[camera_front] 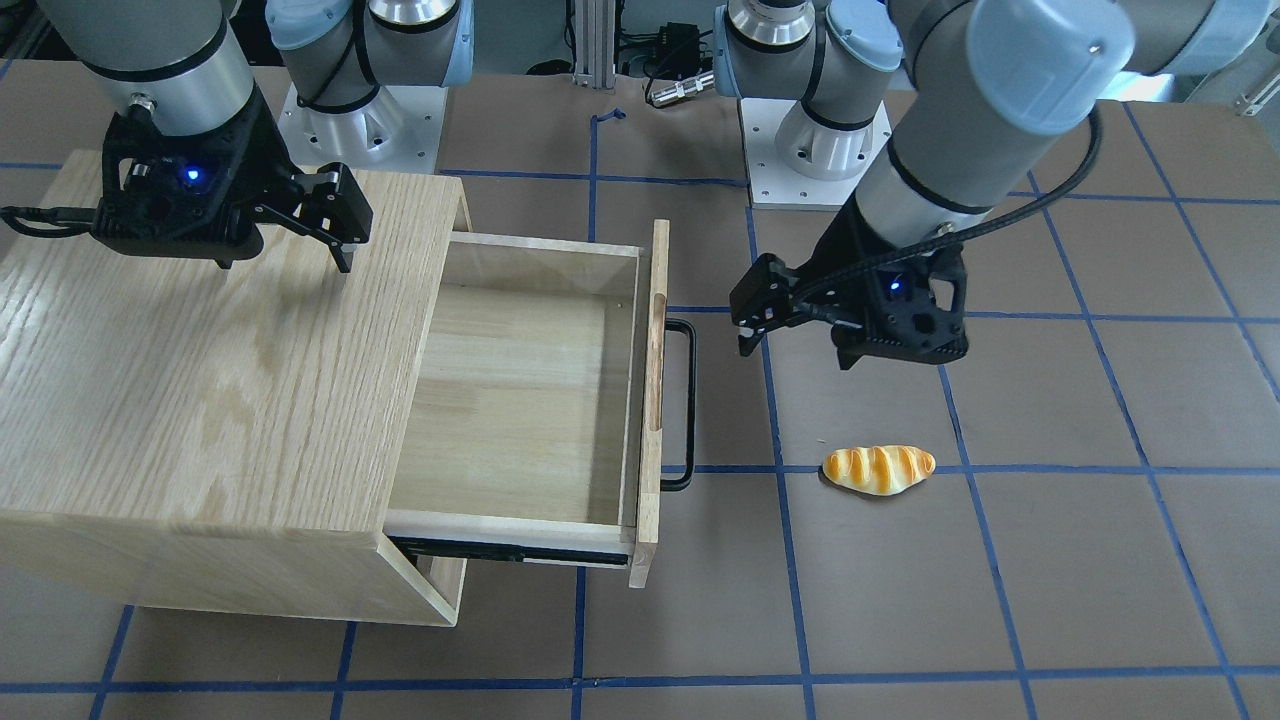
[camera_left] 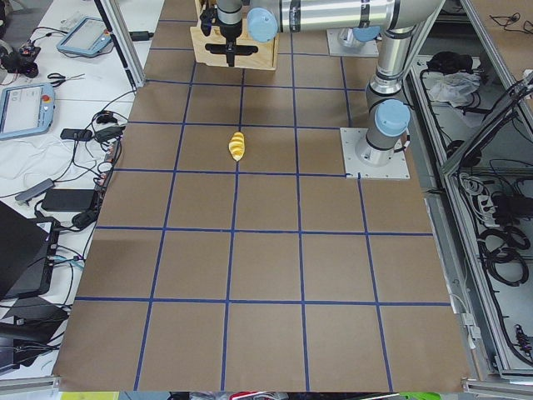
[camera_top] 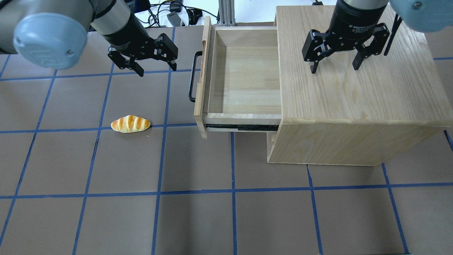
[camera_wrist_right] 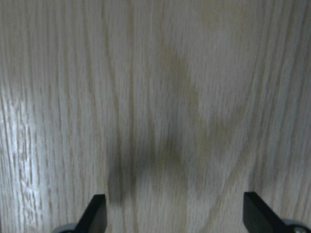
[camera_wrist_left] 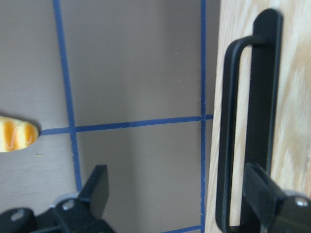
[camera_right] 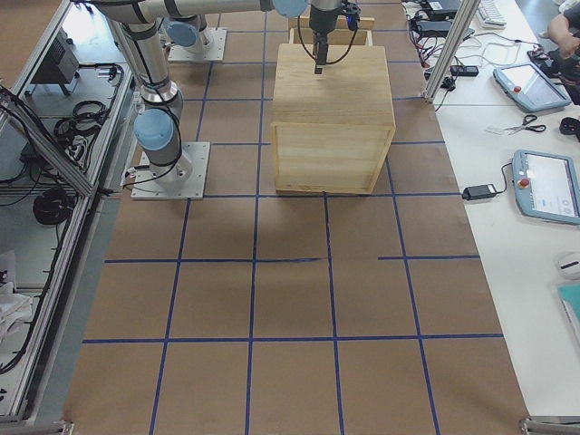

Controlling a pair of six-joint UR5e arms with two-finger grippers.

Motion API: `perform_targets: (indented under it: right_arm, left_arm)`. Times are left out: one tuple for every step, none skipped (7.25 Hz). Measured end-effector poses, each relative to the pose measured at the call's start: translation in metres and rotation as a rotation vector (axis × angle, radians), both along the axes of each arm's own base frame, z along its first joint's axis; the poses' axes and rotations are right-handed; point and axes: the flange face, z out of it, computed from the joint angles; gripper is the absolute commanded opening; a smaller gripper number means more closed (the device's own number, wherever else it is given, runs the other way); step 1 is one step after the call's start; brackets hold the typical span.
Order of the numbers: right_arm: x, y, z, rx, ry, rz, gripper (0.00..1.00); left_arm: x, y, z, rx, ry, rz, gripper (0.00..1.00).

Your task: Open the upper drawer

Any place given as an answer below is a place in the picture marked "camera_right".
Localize wooden drawer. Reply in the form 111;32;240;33
288;15;377;47

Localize teach pendant near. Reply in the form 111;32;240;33
512;150;579;226

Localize wooden drawer cabinet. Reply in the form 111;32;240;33
271;43;396;194

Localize black power adapter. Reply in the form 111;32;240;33
461;183;498;201

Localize aluminium frame post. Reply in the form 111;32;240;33
423;0;480;102

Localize teach pendant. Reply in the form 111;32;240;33
512;150;579;226
493;63;572;113

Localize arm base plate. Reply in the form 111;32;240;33
168;25;227;63
130;141;210;200

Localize teal notebook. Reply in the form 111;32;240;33
557;284;580;339

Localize teach pendant far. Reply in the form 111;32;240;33
493;63;572;113

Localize coiled black cables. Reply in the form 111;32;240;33
53;100;112;146

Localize person forearm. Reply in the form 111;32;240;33
547;14;579;59

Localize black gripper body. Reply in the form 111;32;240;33
309;0;361;33

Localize white cloth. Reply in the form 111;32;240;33
0;251;35;345

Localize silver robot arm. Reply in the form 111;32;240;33
164;14;213;53
95;1;360;104

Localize scissors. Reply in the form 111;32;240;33
504;114;546;135

